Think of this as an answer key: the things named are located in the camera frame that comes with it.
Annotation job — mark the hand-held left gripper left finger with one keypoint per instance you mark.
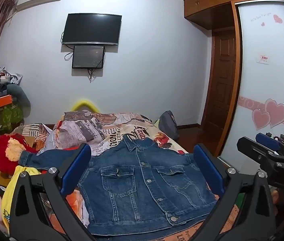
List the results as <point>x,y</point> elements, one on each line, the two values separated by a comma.
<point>78,167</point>

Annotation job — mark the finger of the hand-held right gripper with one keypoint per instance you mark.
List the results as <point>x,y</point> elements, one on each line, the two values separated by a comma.
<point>268,141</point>
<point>252,147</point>

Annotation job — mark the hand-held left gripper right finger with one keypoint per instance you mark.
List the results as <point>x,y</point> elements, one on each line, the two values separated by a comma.
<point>208,167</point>

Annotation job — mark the blue denim jacket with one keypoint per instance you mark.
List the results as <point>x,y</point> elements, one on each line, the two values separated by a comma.
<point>137,180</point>

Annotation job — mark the person's right hand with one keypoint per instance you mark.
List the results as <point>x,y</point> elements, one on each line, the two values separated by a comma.
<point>275,200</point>

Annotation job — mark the white heart-print sliding door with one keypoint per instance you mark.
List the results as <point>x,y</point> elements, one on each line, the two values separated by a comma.
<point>264,93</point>

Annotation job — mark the striped printed pillow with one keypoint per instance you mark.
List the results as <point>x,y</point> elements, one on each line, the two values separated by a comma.
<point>35,133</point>

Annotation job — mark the grey backpack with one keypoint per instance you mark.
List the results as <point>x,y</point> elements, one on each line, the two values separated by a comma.
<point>169,124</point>

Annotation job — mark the yellow curved cushion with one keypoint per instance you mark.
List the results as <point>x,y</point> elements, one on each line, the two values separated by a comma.
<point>86,105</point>

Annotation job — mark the brown wooden door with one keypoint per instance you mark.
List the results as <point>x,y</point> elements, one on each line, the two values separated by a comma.
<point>223,85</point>

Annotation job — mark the red plush toy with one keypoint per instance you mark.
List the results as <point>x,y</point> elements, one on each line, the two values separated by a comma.
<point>5,159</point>

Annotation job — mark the yellow cloth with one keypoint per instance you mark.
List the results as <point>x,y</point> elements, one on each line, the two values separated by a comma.
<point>10,195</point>

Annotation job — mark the white and red door sticker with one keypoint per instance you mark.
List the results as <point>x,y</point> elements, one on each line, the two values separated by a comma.
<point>262,59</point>

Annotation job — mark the grey plush toy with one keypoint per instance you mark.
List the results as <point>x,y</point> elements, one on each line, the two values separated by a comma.
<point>19,95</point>

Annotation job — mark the orange box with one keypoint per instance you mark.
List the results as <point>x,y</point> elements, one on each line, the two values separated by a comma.
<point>2,101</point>

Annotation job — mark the pile of papers and clutter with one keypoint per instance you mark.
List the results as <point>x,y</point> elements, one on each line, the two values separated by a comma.
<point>1,79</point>

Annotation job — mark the wooden overhead cabinet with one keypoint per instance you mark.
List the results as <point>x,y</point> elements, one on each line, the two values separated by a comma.
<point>214,2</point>

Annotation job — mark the small black wall monitor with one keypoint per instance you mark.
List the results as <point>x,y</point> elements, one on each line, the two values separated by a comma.
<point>88,56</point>

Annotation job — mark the large black wall television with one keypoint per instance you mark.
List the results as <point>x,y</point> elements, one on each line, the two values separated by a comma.
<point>91,29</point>

